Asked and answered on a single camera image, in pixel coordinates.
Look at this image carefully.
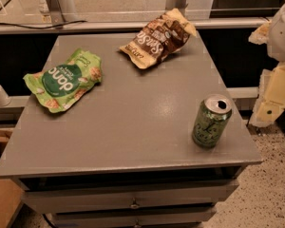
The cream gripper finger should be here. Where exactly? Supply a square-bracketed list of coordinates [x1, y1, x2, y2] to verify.
[249, 63, 285, 127]
[248, 22, 271, 45]

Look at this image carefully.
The green rice chip bag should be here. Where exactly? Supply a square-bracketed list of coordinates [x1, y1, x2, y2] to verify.
[24, 48, 103, 113]

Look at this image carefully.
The brown chip bag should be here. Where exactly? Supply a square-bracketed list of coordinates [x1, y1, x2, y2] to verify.
[120, 9, 197, 69]

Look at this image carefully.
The green soda can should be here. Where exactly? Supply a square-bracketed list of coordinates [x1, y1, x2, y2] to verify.
[192, 94, 233, 148]

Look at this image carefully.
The grey drawer cabinet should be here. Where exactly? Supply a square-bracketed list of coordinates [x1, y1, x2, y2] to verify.
[0, 33, 261, 228]

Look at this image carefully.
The upper drawer knob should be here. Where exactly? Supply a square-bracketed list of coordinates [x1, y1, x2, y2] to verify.
[130, 199, 140, 210]

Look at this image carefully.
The drawer knob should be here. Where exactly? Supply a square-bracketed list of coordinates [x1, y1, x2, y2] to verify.
[133, 219, 142, 228]
[130, 199, 140, 210]

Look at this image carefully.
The lower drawer knob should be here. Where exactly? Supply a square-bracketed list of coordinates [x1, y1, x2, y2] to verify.
[133, 219, 142, 228]

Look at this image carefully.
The cardboard box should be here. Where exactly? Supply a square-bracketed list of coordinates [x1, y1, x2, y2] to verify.
[0, 130, 22, 228]

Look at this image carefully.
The black cable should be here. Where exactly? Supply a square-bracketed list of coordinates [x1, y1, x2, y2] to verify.
[0, 19, 87, 29]

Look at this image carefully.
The metal frame post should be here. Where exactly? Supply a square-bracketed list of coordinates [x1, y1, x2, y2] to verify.
[46, 0, 64, 26]

